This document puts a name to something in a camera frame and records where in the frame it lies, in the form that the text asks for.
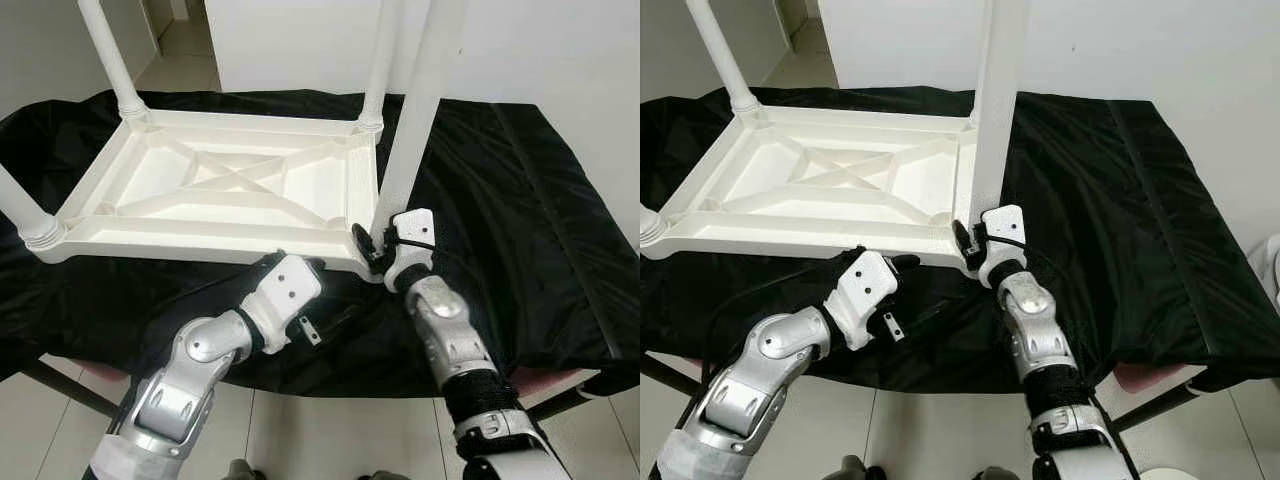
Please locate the grey robot right foot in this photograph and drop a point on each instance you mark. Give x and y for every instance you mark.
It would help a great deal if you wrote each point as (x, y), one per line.
(377, 475)
(990, 474)

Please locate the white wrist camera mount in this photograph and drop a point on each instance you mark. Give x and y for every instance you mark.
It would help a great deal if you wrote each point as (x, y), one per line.
(412, 225)
(285, 285)
(865, 282)
(1005, 222)

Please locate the white plastic table leg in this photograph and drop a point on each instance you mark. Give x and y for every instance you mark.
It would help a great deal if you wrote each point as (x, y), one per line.
(998, 100)
(720, 50)
(25, 215)
(108, 55)
(380, 60)
(420, 100)
(650, 228)

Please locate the white round stool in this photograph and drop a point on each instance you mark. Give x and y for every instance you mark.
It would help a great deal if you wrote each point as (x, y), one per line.
(1162, 474)

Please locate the white plastic table top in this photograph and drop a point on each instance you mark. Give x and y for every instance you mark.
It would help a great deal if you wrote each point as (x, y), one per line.
(760, 225)
(150, 232)

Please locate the white plastic container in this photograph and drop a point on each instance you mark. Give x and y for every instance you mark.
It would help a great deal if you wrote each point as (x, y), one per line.
(1268, 270)

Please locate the grey robot foot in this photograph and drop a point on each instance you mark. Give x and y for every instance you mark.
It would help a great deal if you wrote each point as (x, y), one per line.
(377, 475)
(240, 472)
(858, 469)
(990, 474)

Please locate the grey robot left foot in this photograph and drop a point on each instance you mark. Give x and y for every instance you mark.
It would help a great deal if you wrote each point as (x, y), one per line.
(240, 472)
(858, 469)

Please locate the black cloth table cover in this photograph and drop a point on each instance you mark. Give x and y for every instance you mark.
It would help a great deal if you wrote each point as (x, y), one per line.
(550, 230)
(1150, 230)

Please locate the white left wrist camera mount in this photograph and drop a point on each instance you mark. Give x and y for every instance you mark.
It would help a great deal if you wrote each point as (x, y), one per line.
(865, 282)
(285, 285)

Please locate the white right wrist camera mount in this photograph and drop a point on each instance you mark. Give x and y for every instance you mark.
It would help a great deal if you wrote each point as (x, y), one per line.
(412, 225)
(1005, 222)

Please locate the black metal table leg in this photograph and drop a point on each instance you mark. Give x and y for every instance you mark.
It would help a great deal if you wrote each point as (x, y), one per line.
(1155, 408)
(665, 375)
(560, 403)
(65, 385)

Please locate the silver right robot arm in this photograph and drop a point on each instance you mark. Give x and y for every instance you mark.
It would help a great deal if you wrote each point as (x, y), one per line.
(450, 330)
(1035, 325)

